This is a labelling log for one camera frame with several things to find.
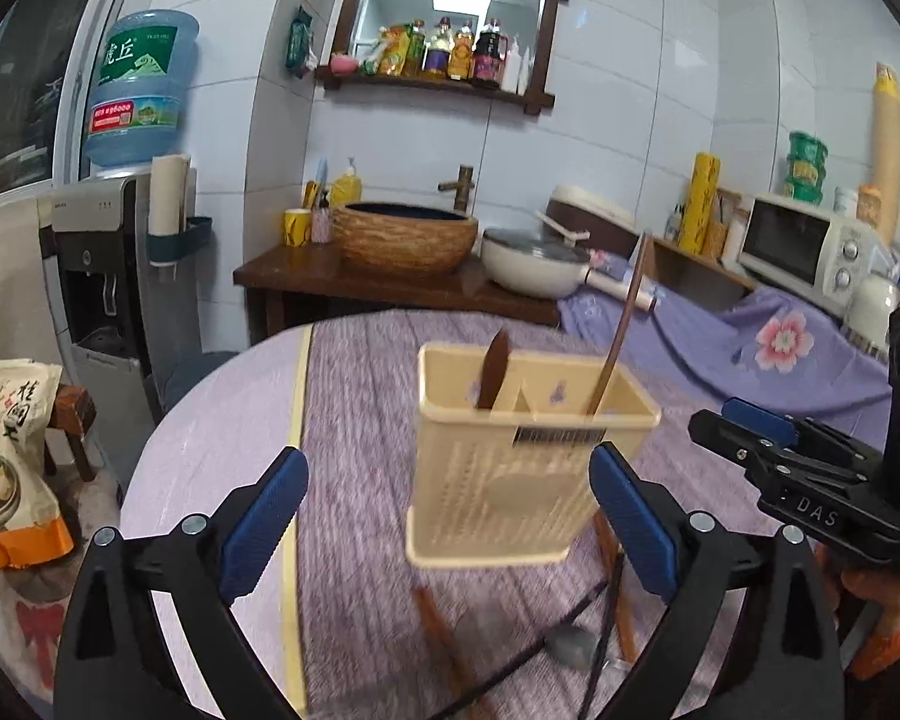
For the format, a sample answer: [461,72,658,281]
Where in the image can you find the purple floral cloth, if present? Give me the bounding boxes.
[557,249,895,458]

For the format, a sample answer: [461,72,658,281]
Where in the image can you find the orange jar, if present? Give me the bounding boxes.
[857,184,886,230]

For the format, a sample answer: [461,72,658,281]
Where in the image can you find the bronze faucet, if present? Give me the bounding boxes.
[437,163,477,212]

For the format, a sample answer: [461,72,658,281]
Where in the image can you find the white rice spoon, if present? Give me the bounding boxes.
[536,210,590,243]

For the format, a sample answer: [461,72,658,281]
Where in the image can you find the white brown rice cooker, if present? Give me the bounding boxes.
[546,184,638,256]

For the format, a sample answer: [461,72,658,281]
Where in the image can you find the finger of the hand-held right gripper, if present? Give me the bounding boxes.
[688,410,800,479]
[722,397,803,447]

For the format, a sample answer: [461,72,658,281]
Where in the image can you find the wooden counter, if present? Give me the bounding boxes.
[232,244,563,346]

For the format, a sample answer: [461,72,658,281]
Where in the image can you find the stack of green cups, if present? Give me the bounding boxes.
[784,131,830,207]

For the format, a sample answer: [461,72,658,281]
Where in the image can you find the cream plastic utensil holder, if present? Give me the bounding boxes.
[405,341,662,569]

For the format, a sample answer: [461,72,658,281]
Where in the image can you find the white pan with glass lid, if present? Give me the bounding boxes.
[480,227,657,314]

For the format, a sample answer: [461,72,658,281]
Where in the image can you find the brown wooden chopstick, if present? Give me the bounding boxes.
[589,234,652,417]
[594,514,640,665]
[412,586,485,702]

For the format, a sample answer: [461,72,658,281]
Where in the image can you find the green hanging packet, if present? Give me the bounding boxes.
[286,6,317,80]

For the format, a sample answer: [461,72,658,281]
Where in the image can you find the tall beige roll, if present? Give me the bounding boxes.
[870,64,900,245]

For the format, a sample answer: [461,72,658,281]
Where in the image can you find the water dispenser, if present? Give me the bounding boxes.
[49,174,166,421]

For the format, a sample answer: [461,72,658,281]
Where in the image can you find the purple striped tablecloth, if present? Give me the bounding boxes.
[292,306,897,720]

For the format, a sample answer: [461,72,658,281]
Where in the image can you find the yellow soap bottle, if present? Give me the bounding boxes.
[330,157,365,207]

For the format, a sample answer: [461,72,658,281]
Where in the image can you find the white jug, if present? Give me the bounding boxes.
[846,270,900,357]

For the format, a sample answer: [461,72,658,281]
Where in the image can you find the black chopstick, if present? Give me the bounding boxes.
[431,581,608,720]
[577,562,625,720]

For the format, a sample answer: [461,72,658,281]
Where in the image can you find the grey chair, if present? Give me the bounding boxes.
[154,349,237,421]

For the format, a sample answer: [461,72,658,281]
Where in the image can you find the window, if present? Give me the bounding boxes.
[0,0,132,203]

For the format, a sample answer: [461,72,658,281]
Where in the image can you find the metal spoon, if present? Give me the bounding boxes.
[544,624,631,672]

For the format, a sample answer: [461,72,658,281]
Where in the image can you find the person's right hand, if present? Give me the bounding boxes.
[840,566,900,683]

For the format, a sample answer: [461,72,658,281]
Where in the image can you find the wooden shelf box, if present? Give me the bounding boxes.
[641,232,758,312]

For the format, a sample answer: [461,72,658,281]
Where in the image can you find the blue water bottle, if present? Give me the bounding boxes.
[82,9,201,166]

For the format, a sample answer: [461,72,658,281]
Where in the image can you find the white microwave oven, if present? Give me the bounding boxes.
[736,191,882,320]

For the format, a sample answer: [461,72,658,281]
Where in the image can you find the dark sauce bottle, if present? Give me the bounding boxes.
[471,18,502,87]

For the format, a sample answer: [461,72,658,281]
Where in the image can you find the white plastic bottle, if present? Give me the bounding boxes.
[722,208,751,263]

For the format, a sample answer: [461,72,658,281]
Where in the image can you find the white paper roll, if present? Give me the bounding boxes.
[148,154,196,237]

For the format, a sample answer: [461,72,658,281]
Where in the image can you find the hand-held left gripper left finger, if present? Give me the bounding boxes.
[54,446,310,720]

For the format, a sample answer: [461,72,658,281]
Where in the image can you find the wooden stool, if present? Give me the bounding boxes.
[49,386,98,482]

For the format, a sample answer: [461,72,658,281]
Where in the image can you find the yellow oil bottle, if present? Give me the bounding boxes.
[448,19,475,82]

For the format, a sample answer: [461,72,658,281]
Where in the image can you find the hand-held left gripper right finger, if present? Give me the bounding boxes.
[587,442,847,720]

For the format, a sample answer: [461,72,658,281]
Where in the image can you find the purple label bottle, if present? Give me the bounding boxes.
[424,16,452,80]

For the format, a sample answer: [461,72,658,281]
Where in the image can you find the woven brown basin sink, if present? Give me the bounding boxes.
[332,201,479,276]

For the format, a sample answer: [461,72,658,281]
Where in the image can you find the printed snack bag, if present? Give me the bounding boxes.
[0,358,74,569]

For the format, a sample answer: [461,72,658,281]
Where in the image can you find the teal wall holder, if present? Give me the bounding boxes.
[146,216,215,267]

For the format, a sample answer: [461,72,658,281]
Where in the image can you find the yellow green packet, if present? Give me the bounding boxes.
[360,25,410,78]

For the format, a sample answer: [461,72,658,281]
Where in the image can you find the yellow roll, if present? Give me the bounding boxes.
[677,152,721,256]

